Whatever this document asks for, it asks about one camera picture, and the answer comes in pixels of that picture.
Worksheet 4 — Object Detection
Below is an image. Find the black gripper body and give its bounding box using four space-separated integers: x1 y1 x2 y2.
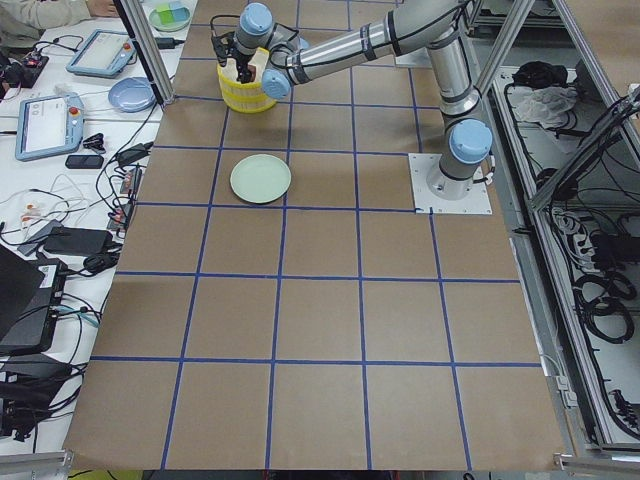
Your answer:
211 31 250 67

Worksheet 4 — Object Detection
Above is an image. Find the yellow rimmed steamer basket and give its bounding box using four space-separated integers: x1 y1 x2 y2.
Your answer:
222 91 276 114
217 48 269 95

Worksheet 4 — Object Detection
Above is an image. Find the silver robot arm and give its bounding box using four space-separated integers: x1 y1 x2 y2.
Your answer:
211 1 493 182

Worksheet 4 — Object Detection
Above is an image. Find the green bowl with sponges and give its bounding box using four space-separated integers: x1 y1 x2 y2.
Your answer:
149 1 191 32

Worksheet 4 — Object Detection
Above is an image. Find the black power adapter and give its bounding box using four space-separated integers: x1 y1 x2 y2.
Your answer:
154 37 185 50

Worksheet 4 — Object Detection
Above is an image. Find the blue plate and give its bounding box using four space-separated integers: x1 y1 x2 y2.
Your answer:
108 77 156 113

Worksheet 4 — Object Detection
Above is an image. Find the pale green plate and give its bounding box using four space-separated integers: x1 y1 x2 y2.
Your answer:
230 154 291 204

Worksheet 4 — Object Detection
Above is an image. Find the far teach pendant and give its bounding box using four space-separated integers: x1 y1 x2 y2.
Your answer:
66 29 135 78

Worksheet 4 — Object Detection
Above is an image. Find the teach pendant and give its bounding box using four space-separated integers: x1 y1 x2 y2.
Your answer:
66 29 135 78
15 92 84 162

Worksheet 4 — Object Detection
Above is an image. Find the near teach pendant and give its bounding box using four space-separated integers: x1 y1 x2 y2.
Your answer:
15 92 84 162

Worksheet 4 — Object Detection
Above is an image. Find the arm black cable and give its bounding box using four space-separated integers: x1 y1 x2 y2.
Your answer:
208 13 301 56

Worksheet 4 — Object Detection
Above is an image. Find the aluminium frame post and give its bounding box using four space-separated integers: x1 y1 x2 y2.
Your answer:
114 0 175 108

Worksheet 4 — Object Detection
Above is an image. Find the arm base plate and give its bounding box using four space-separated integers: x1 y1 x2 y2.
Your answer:
408 153 493 215

